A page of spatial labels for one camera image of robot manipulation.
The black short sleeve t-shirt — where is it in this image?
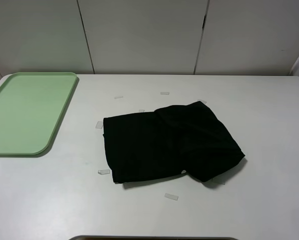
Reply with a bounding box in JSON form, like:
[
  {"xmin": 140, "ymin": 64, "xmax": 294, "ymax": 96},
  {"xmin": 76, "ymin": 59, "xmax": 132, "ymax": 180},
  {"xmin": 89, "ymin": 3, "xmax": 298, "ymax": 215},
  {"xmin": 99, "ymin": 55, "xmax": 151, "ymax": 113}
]
[{"xmin": 103, "ymin": 101, "xmax": 245, "ymax": 184}]

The light green plastic tray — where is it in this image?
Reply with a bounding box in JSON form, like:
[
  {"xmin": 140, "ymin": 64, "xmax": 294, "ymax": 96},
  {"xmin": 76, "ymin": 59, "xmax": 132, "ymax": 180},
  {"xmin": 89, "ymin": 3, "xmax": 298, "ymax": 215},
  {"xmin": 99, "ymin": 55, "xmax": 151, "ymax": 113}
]
[{"xmin": 0, "ymin": 72, "xmax": 79, "ymax": 157}]

